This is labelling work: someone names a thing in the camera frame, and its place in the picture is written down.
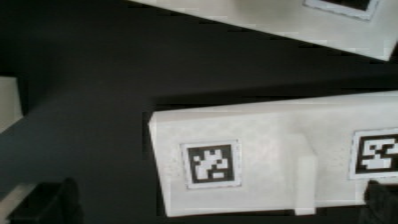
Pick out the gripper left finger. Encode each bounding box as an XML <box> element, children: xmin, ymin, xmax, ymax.
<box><xmin>5</xmin><ymin>178</ymin><xmax>83</xmax><ymax>224</ymax></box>

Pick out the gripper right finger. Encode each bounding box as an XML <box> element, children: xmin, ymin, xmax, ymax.
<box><xmin>361</xmin><ymin>180</ymin><xmax>398</xmax><ymax>224</ymax></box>

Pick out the white U-shaped obstacle fence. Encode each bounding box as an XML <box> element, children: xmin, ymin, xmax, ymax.
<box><xmin>0</xmin><ymin>76</ymin><xmax>23</xmax><ymax>133</ymax></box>

